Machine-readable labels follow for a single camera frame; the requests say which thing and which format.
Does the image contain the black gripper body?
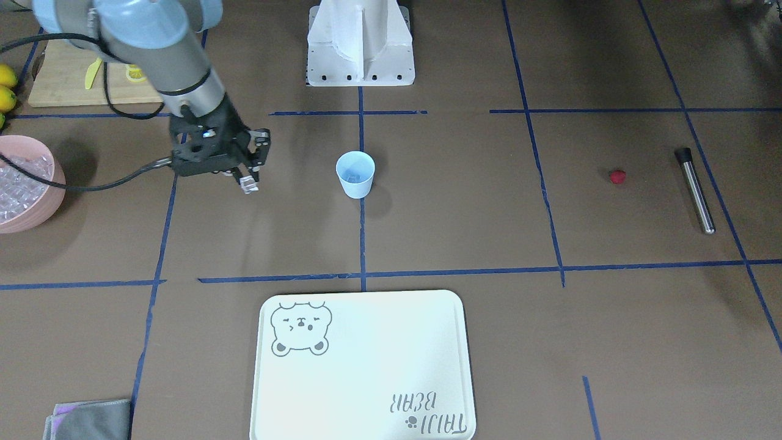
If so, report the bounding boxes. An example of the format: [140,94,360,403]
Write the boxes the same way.
[169,95,271,177]

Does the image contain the light blue cup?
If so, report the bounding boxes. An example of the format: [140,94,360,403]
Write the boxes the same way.
[335,151,375,199]

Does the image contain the pile of clear ice cubes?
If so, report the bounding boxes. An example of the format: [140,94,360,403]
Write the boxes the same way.
[1,154,55,222]

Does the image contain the yellow plastic knife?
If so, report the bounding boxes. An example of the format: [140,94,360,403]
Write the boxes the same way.
[83,57,103,90]

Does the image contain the cream bear tray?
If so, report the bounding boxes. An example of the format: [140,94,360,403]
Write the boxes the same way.
[249,290,477,439]

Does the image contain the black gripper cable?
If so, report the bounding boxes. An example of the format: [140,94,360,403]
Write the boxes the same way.
[0,35,174,193]

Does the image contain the wooden cutting board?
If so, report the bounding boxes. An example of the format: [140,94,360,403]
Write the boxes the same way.
[27,41,162,108]

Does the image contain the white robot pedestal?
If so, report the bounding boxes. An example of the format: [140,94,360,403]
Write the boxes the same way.
[305,1,416,87]

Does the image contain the clear ice cube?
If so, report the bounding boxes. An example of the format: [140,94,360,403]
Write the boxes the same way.
[238,175,259,194]

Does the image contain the pink bowl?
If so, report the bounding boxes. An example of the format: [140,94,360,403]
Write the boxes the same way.
[2,136,66,234]

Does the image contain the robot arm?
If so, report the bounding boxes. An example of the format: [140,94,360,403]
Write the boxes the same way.
[32,1,271,193]

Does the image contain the lemon slices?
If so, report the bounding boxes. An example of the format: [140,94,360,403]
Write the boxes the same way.
[125,64,147,83]

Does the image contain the yellow lemon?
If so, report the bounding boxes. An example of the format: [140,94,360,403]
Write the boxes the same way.
[0,62,19,89]
[0,85,17,114]

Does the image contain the grey folded cloth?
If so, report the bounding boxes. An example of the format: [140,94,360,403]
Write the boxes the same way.
[42,399,131,439]

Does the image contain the steel muddler black tip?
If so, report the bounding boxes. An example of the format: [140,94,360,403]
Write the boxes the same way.
[674,147,716,235]

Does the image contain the red strawberry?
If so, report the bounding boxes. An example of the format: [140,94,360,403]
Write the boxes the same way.
[609,169,627,185]

